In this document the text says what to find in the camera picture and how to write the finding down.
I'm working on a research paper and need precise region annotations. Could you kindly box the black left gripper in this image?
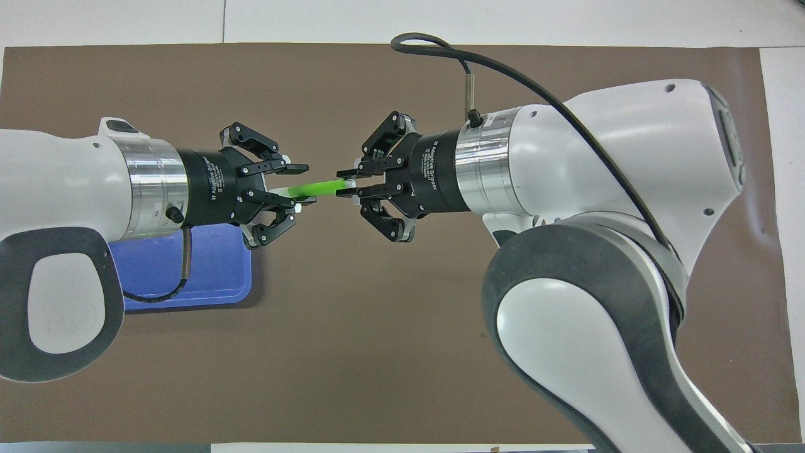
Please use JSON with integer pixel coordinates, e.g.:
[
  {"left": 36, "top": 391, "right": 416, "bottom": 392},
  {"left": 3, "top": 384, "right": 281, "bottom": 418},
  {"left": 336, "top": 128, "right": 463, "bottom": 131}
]
[{"left": 178, "top": 122, "right": 318, "bottom": 248}]

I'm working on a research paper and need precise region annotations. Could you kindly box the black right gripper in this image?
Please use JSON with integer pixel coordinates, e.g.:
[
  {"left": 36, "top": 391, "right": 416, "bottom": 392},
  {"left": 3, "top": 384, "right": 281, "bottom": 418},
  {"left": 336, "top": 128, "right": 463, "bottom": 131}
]
[{"left": 336, "top": 112, "right": 469, "bottom": 243}]

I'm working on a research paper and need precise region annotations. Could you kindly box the green pen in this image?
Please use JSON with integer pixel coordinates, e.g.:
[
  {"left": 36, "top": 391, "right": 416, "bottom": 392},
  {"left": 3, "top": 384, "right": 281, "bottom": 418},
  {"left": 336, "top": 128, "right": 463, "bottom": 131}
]
[{"left": 269, "top": 179, "right": 356, "bottom": 201}]

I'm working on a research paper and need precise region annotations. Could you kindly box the blue plastic tray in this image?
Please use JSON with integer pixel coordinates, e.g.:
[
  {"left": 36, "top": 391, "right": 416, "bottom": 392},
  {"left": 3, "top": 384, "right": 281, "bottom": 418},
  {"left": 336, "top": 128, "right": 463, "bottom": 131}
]
[{"left": 107, "top": 223, "right": 252, "bottom": 312}]

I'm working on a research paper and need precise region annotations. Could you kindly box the brown table mat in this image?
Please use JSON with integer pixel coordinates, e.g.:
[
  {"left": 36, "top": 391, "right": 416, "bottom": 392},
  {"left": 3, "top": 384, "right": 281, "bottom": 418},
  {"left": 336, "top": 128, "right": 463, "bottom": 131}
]
[{"left": 0, "top": 43, "right": 792, "bottom": 444}]

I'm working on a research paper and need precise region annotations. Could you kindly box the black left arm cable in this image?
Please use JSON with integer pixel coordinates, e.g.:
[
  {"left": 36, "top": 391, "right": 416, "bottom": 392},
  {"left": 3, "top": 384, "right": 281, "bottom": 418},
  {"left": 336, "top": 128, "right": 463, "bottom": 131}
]
[{"left": 123, "top": 204, "right": 192, "bottom": 304}]

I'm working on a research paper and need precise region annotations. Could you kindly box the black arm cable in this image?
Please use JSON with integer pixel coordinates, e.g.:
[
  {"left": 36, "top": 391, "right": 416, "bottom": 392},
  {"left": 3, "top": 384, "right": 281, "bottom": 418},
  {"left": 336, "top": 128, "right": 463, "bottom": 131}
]
[
  {"left": 123, "top": 204, "right": 192, "bottom": 304},
  {"left": 390, "top": 33, "right": 686, "bottom": 315}
]

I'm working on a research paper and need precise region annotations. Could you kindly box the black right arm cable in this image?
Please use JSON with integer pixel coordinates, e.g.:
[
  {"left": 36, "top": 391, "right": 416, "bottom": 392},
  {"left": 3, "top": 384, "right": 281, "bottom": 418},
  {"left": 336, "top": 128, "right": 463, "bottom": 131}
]
[{"left": 390, "top": 33, "right": 686, "bottom": 315}]

